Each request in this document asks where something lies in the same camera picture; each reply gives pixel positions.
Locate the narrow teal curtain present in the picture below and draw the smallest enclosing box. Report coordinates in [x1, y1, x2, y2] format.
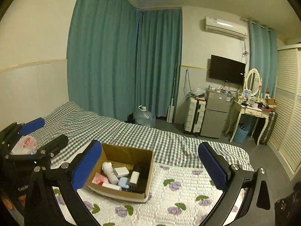
[248, 20, 278, 99]

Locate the white louvered wardrobe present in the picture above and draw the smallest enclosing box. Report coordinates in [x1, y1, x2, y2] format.
[268, 43, 301, 176]

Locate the clear plastic bag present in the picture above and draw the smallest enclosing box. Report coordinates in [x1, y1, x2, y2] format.
[192, 88, 207, 98]

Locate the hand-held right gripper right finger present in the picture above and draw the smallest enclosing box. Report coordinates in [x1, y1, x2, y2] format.
[198, 142, 275, 226]

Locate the white floral quilt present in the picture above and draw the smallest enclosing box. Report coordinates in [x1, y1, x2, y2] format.
[50, 161, 259, 226]

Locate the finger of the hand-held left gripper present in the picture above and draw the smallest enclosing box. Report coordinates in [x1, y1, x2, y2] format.
[0, 118, 46, 152]
[5, 135, 69, 163]

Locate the hanging wall cable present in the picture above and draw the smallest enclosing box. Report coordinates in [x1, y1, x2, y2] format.
[185, 69, 192, 99]

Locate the silver fridge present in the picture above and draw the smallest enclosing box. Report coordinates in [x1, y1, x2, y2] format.
[200, 88, 232, 139]

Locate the white bottle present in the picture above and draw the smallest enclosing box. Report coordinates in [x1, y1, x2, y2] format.
[102, 162, 119, 184]

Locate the white red-label tube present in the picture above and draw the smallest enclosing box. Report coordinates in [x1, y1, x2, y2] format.
[97, 182, 122, 191]

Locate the white vanity table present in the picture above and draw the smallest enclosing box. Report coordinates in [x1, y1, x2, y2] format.
[225, 98, 271, 146]

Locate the white mop pole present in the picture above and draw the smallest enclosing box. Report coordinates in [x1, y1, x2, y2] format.
[167, 62, 178, 123]

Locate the grey checkered bedsheet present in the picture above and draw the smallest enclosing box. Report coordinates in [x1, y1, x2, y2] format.
[24, 101, 255, 172]

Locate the wide teal curtain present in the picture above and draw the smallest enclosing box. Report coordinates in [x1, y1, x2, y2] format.
[67, 0, 143, 123]

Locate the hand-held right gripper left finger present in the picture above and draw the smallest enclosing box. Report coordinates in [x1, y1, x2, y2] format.
[24, 140, 103, 226]

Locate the black rectangular case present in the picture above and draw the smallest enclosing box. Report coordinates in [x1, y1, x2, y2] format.
[133, 165, 149, 178]

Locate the white suitcase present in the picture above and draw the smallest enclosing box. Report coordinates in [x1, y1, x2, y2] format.
[184, 96, 207, 133]

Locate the blue laundry basket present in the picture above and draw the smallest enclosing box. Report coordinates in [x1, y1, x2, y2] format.
[233, 125, 251, 144]

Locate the light blue earbud case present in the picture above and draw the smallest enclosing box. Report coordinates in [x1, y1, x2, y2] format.
[118, 177, 130, 189]

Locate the pink packet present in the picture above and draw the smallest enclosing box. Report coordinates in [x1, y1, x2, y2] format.
[92, 172, 109, 184]

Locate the white red-print plastic bag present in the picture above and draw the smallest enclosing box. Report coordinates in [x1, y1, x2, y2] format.
[11, 134, 38, 154]

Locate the oval vanity mirror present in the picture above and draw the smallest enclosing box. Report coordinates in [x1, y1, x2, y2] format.
[243, 68, 262, 97]

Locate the dark suitcase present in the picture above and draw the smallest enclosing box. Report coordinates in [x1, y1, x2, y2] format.
[259, 111, 278, 146]

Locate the dark patterned clothing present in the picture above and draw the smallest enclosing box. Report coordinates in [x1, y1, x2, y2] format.
[274, 181, 301, 226]

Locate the clear water jug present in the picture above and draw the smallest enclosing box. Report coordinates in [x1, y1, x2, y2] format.
[135, 105, 156, 126]

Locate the teal corner curtain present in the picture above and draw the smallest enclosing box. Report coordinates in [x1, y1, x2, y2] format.
[135, 8, 183, 123]

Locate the small white adapter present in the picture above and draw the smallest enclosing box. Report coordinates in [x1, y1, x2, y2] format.
[129, 171, 140, 184]

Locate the air conditioner cable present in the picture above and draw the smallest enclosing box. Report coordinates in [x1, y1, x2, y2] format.
[240, 39, 249, 57]

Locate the white charger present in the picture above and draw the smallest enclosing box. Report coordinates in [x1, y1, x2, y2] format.
[113, 167, 130, 177]

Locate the black wall television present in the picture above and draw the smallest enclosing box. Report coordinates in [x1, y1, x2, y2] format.
[209, 55, 246, 86]

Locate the white air conditioner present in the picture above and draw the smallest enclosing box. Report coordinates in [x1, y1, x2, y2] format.
[204, 16, 247, 40]

